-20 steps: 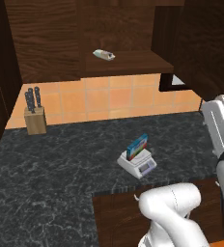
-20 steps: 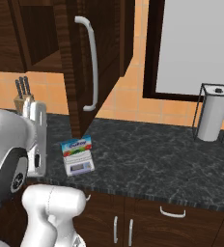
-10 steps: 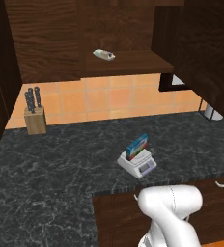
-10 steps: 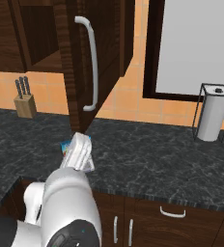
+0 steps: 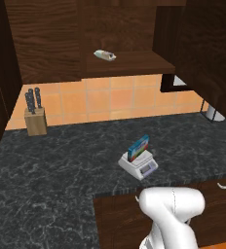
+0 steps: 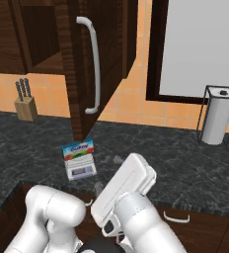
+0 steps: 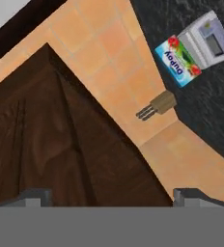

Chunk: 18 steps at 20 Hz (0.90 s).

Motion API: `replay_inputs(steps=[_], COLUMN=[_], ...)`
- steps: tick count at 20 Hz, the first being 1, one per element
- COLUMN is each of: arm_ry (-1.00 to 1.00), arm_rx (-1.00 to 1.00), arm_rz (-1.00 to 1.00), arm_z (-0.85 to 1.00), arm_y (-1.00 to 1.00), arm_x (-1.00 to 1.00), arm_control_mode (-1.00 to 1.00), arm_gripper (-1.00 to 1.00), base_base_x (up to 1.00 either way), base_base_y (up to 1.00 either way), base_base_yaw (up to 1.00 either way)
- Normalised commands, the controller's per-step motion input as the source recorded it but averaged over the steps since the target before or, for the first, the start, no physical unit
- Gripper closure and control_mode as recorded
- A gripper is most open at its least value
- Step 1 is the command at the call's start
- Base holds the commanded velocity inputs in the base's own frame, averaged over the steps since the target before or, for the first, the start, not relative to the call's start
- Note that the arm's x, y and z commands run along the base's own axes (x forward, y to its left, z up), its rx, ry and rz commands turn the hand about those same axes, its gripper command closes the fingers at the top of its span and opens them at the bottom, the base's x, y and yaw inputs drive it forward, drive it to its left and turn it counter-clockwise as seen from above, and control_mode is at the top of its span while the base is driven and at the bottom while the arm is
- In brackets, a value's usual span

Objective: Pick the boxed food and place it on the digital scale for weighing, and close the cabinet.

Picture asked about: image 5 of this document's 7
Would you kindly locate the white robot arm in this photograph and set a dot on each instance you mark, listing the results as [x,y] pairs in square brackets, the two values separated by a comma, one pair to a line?
[171,210]

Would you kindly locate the white paper towel roll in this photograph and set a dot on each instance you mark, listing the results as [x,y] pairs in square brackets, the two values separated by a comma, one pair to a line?
[215,115]

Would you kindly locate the blue boxed food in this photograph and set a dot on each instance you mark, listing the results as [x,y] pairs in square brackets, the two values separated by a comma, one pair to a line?
[138,149]

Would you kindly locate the white digital scale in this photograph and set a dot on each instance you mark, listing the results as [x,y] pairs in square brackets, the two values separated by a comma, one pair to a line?
[138,167]

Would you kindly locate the dark wooden closed cabinet door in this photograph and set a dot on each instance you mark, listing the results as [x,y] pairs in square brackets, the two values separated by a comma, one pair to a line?
[46,39]

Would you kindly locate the dark wooden drawer front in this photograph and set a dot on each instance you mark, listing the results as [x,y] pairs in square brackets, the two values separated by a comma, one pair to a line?
[121,217]

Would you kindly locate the wooden knife block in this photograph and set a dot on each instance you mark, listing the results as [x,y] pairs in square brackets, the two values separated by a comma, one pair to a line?
[36,123]

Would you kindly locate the pale green wrapped food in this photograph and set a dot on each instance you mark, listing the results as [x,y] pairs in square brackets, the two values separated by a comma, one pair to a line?
[104,55]

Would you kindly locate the dark wooden cabinet shelf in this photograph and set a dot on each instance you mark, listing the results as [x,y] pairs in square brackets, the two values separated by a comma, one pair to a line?
[128,63]

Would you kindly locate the dark wooden open cabinet door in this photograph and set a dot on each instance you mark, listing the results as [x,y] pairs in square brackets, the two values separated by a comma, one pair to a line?
[209,48]

